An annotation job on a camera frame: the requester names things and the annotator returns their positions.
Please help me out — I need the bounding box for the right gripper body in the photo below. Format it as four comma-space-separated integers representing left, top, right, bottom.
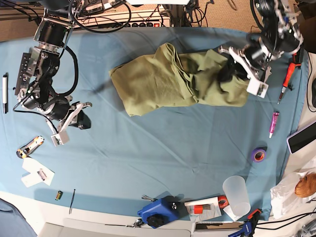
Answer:
37, 96, 92, 146

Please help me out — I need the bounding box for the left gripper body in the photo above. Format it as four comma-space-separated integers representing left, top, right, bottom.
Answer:
217, 37, 284, 97

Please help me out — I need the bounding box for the olive green t-shirt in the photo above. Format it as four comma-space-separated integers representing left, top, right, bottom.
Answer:
109, 43, 249, 117

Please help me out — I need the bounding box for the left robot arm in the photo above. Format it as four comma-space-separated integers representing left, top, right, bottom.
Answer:
217, 0, 303, 98

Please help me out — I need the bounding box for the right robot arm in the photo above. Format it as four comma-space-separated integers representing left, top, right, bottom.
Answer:
15, 9, 92, 146

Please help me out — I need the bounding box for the orange screwdriver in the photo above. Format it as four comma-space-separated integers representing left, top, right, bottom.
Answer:
277, 62, 296, 104

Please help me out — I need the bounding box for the orange black tool set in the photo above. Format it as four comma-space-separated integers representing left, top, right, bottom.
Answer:
292, 46, 304, 70

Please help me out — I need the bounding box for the orange grey utility knife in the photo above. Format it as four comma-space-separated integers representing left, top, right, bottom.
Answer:
16, 136, 44, 158

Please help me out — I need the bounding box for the purple glue tube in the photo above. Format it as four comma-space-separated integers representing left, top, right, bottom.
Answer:
269, 112, 279, 138

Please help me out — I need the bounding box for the white marker pen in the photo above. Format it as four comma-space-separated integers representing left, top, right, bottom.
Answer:
2, 73, 8, 114

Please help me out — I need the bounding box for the small green battery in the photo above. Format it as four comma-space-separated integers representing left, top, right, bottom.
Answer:
55, 191, 63, 200

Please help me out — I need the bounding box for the smartphone in lilac case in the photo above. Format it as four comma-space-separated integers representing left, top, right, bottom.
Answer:
287, 126, 316, 154

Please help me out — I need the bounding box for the purple tape roll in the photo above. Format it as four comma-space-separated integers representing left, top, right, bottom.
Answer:
251, 147, 267, 163

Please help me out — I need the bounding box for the blue table cloth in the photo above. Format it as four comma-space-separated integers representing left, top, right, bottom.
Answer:
0, 27, 309, 220

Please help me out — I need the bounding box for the white power strip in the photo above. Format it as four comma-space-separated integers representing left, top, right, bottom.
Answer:
78, 7, 171, 29

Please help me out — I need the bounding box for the translucent plastic cup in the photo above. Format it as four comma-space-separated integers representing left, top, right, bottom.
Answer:
222, 175, 251, 217

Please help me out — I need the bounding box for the brown round object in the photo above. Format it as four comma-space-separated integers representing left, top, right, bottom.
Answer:
295, 173, 316, 198

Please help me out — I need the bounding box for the blue plastic device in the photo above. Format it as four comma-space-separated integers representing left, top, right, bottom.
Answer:
137, 195, 180, 229

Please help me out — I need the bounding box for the white plastic bag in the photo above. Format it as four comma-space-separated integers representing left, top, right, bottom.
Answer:
270, 168, 316, 219

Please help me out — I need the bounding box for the red tape roll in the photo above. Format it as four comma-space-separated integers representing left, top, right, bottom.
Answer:
217, 195, 229, 209

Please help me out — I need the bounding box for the blue black clamp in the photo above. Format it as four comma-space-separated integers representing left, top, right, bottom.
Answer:
228, 209, 262, 237

